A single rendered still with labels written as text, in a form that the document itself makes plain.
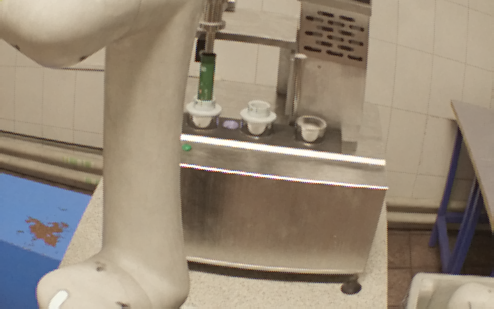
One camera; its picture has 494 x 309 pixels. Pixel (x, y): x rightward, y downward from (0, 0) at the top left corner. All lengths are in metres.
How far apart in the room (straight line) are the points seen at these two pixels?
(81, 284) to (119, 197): 0.14
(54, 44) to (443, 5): 2.59
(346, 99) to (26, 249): 0.96
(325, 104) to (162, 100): 0.88
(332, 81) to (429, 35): 1.53
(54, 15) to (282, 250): 1.05
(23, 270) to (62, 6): 1.45
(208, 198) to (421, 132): 1.86
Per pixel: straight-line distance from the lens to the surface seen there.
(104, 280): 0.89
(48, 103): 3.46
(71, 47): 0.68
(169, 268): 0.94
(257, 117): 1.62
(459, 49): 3.19
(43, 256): 1.95
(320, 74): 1.67
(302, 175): 1.53
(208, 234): 1.60
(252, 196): 1.54
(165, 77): 0.83
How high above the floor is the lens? 1.69
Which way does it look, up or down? 24 degrees down
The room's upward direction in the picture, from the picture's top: 6 degrees clockwise
